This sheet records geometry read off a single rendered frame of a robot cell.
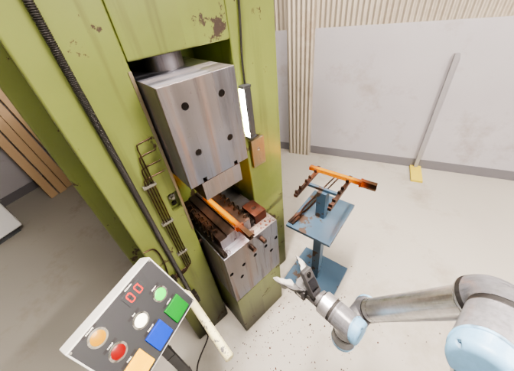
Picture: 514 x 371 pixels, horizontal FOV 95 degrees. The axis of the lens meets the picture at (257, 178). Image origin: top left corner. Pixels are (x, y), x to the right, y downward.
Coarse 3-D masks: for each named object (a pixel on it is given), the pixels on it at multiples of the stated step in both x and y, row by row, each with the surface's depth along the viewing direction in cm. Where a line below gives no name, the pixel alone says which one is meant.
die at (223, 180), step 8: (232, 168) 105; (240, 168) 109; (216, 176) 101; (224, 176) 104; (232, 176) 107; (240, 176) 111; (200, 184) 99; (208, 184) 100; (216, 184) 103; (224, 184) 106; (232, 184) 109; (200, 192) 104; (208, 192) 101; (216, 192) 105
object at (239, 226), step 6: (204, 198) 144; (210, 204) 141; (216, 204) 139; (222, 210) 134; (228, 216) 130; (234, 222) 127; (240, 228) 122; (246, 228) 122; (246, 234) 119; (252, 234) 119
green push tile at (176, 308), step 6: (174, 300) 94; (180, 300) 95; (168, 306) 91; (174, 306) 93; (180, 306) 94; (186, 306) 96; (168, 312) 91; (174, 312) 92; (180, 312) 94; (174, 318) 92; (180, 318) 93
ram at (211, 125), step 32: (192, 64) 92; (224, 64) 87; (160, 96) 72; (192, 96) 79; (224, 96) 88; (160, 128) 86; (192, 128) 84; (224, 128) 93; (192, 160) 89; (224, 160) 100
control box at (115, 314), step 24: (144, 264) 89; (120, 288) 82; (144, 288) 87; (168, 288) 94; (96, 312) 78; (120, 312) 80; (144, 312) 85; (72, 336) 74; (120, 336) 78; (144, 336) 83; (96, 360) 72; (120, 360) 76
